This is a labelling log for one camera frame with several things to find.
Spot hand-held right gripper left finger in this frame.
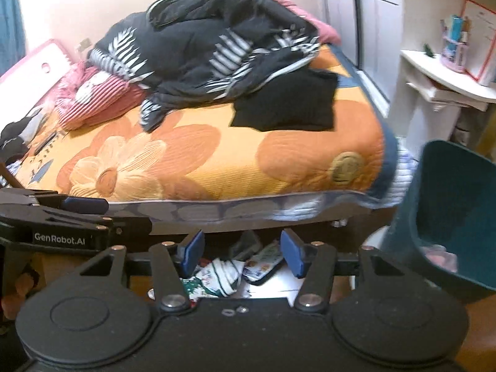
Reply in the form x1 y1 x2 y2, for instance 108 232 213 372
79 229 205 312

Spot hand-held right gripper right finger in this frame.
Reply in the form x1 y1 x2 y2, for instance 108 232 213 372
281 228 413 314

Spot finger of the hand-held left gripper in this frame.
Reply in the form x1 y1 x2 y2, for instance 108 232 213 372
0 189 110 215
0 206 153 241

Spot teal trash bin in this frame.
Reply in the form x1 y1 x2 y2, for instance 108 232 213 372
382 139 496 305

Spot floral patterned packet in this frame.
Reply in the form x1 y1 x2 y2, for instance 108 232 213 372
242 240 285 283

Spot green white wrapper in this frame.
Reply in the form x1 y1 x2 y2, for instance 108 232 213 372
182 258 246 305

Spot orange floral bedspread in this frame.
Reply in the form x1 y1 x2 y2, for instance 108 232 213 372
0 42 419 237

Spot dark clothes pile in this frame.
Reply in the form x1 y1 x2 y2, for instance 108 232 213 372
0 116 39 163

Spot pink striped pillow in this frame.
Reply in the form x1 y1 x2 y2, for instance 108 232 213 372
54 62 148 130

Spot pink crumpled wrapper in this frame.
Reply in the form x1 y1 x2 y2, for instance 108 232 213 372
420 244 460 274

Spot black cloth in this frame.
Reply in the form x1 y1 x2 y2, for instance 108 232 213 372
229 69 339 132

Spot pink headboard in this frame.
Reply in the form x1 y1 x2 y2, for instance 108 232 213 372
0 39 74 97

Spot dark leaf-print blanket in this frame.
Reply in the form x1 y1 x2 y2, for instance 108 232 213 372
87 0 322 132

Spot blue curtain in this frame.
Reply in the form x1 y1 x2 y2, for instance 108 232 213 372
0 0 26 74

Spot white crumpled papers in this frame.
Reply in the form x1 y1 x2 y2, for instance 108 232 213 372
407 75 489 111

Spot pink blanket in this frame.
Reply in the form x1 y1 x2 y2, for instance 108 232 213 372
271 0 342 45

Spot white corner shelf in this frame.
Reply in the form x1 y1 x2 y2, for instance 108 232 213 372
389 48 496 144

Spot white wardrobe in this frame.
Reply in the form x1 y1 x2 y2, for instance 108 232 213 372
318 0 404 117

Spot pink pen holder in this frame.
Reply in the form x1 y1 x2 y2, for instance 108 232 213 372
440 15 471 73

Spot red-bordered paper sheet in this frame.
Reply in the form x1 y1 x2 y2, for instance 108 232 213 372
459 0 496 86

